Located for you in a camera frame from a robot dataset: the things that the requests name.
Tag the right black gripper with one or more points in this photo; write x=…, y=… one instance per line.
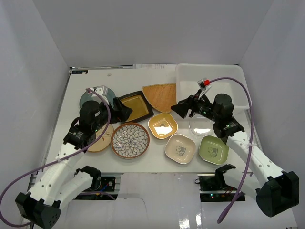
x=191, y=103

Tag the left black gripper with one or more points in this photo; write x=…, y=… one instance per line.
x=115, y=110

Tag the black square amber plate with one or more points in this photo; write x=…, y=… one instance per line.
x=141, y=109

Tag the woven fan-shaped basket plate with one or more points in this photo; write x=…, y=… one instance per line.
x=161, y=96

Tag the floral patterned round plate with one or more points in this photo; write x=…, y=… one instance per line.
x=130, y=140

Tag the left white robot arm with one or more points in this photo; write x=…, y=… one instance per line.
x=43, y=203

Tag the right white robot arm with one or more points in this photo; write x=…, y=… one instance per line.
x=273, y=189

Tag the white plastic bin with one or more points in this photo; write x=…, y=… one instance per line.
x=187, y=76

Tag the yellow panda square dish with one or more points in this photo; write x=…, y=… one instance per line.
x=163, y=126

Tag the clear plastic dish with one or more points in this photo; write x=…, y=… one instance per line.
x=201, y=126

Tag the beige bird branch plate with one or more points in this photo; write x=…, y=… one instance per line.
x=104, y=141

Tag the cream panda square dish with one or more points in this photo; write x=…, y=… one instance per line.
x=180, y=149

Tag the teal round plate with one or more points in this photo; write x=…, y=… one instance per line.
x=88, y=96

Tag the green panda square dish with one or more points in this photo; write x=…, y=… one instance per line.
x=213, y=150

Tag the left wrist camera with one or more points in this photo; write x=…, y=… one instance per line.
x=102, y=90

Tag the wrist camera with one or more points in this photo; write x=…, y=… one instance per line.
x=102, y=90
x=204, y=85

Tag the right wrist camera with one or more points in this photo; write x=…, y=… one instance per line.
x=204, y=85

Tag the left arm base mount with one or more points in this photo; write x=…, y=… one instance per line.
x=102, y=187

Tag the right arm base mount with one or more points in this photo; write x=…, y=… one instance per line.
x=213, y=186

